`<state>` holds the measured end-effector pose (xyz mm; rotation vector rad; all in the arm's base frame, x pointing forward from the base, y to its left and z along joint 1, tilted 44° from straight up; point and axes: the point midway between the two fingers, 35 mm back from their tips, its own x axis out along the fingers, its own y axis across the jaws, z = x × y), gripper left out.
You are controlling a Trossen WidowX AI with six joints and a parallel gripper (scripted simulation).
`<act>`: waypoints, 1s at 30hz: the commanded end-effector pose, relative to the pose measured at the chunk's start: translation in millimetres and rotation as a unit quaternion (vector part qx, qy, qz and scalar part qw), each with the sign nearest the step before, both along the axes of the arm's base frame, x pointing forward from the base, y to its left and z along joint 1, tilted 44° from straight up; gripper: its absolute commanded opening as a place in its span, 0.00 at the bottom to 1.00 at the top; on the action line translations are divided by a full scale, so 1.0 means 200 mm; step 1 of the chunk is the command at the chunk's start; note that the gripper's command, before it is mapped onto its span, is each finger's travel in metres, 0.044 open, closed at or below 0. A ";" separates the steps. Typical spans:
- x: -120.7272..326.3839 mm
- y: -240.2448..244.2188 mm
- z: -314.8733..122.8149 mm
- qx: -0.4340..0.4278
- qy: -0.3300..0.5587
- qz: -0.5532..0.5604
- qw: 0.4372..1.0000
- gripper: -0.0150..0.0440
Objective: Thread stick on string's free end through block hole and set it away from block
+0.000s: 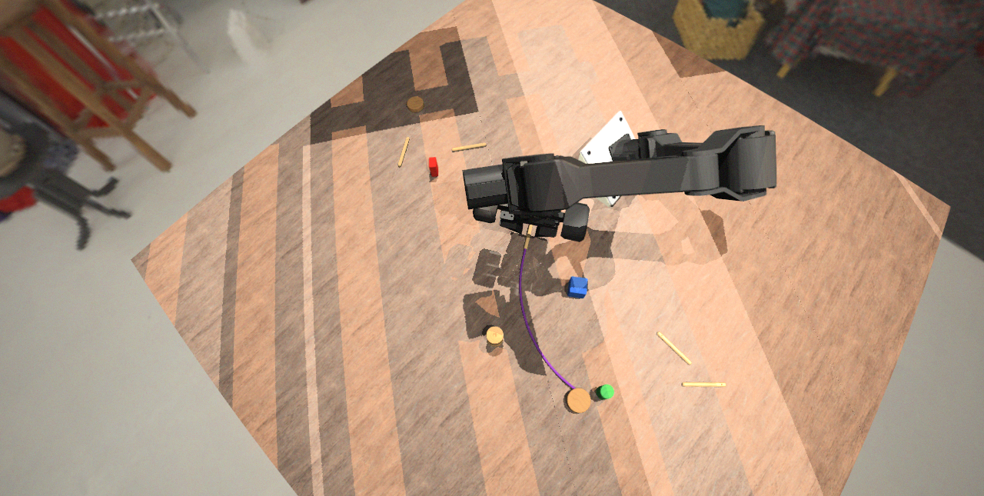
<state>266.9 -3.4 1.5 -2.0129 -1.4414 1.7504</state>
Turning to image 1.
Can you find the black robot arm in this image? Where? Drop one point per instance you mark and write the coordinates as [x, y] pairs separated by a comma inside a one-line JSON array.
[[734, 164]]

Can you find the dark green cylinder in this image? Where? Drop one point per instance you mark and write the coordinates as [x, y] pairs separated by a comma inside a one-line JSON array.
[[605, 392]]

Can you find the wooden cylinder with small hole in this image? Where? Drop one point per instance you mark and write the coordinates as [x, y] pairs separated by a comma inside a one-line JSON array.
[[495, 336]]

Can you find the tan round disc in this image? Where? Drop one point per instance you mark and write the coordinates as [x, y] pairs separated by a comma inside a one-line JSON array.
[[578, 400]]

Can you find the orange round disc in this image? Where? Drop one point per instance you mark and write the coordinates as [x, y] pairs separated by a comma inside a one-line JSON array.
[[415, 104]]

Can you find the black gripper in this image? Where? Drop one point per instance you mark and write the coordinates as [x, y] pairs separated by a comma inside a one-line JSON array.
[[574, 221]]

